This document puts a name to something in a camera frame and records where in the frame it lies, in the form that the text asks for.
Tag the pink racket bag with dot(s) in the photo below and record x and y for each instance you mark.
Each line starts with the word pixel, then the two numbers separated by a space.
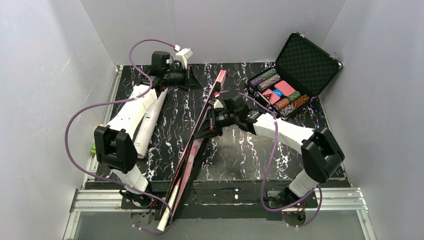
pixel 186 162

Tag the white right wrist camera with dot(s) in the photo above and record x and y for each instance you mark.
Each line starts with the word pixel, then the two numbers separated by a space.
pixel 216 101

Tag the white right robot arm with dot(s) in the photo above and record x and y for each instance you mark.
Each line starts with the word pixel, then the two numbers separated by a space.
pixel 320 152

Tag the pink card deck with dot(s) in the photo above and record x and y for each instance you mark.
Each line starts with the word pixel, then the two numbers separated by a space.
pixel 278 91

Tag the pink badminton racket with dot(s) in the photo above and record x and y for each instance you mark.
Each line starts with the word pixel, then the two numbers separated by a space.
pixel 168 212

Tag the poker chip rows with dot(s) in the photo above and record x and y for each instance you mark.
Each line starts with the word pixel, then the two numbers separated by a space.
pixel 284 107

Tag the green clip on rail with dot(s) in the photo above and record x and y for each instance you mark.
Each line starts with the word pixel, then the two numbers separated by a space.
pixel 93 150

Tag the white shuttlecock tube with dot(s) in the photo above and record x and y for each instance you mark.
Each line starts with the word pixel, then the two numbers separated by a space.
pixel 148 124

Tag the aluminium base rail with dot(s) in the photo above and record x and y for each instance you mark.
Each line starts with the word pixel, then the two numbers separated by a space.
pixel 109 200

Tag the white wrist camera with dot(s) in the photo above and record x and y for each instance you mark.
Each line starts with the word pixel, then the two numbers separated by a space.
pixel 216 101
pixel 182 55

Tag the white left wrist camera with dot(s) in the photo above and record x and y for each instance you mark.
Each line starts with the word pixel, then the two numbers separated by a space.
pixel 182 55

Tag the black foam-lined case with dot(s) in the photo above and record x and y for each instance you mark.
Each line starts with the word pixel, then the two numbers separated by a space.
pixel 306 66

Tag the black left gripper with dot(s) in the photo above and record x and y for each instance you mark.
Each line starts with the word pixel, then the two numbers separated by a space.
pixel 188 77

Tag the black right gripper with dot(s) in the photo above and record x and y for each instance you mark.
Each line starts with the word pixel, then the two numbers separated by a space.
pixel 212 120

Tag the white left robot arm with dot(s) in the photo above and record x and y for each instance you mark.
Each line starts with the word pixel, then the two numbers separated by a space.
pixel 124 139

